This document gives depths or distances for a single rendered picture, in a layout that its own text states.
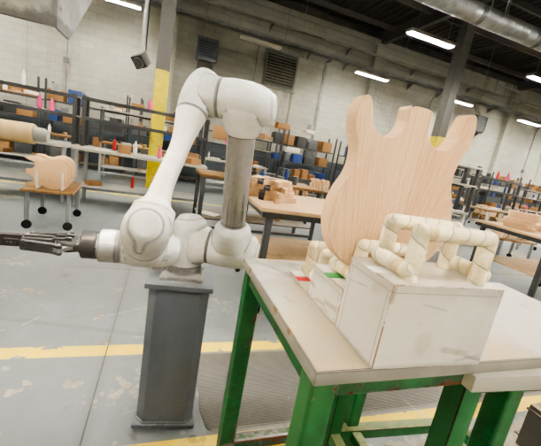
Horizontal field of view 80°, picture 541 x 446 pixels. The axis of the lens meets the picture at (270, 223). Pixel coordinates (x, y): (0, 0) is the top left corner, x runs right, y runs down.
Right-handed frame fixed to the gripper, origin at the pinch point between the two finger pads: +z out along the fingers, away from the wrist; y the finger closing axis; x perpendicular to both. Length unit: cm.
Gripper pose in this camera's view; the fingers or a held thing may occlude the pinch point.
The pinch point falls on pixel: (5, 238)
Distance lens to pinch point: 101.9
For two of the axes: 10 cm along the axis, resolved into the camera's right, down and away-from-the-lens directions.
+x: 1.8, -9.6, -2.1
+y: -3.0, -2.6, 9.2
